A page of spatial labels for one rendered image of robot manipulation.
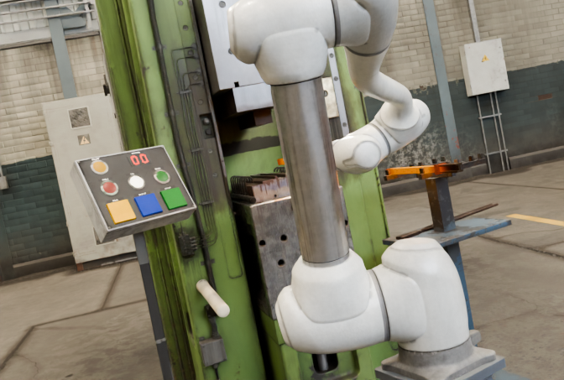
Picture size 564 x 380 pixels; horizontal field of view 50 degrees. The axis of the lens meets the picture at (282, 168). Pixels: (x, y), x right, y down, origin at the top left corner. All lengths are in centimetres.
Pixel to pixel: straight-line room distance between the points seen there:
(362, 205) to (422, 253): 137
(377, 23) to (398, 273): 50
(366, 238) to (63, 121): 564
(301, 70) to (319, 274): 41
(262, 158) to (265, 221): 61
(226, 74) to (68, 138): 555
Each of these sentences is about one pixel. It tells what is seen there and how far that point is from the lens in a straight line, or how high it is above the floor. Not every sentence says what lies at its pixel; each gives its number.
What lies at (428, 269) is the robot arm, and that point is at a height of 83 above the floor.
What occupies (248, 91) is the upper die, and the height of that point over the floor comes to 134.
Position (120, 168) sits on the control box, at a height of 115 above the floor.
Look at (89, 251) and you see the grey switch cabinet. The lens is 781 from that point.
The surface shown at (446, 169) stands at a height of 93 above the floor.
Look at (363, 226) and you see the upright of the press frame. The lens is 264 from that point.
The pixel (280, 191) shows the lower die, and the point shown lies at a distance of 236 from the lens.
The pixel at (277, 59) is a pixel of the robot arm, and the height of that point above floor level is 128.
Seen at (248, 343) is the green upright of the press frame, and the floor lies 34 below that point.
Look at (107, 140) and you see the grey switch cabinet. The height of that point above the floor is 151.
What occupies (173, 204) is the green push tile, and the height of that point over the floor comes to 99.
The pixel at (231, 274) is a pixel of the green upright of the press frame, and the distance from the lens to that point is 249.
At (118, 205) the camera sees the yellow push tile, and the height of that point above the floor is 103.
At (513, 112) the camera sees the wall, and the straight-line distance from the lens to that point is 978.
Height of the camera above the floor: 115
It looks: 3 degrees down
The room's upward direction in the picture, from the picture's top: 11 degrees counter-clockwise
